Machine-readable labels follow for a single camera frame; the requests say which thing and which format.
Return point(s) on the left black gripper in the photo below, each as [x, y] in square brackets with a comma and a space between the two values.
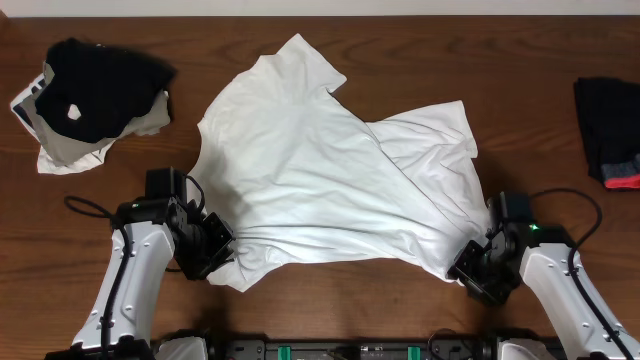
[215, 240]

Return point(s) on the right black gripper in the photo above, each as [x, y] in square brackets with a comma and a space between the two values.
[462, 264]

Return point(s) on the white Mr Robot t-shirt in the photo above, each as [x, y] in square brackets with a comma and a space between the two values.
[301, 179]

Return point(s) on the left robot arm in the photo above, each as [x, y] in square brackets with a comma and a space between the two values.
[148, 233]

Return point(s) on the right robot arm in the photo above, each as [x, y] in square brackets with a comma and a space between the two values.
[545, 258]

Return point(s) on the beige folded garment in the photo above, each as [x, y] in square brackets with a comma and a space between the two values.
[65, 150]

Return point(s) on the black folded garment on pile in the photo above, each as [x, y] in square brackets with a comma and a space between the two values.
[97, 90]

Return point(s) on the black garment with red cuff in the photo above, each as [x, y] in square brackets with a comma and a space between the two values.
[608, 118]

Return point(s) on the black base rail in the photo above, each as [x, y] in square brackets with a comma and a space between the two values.
[442, 344]

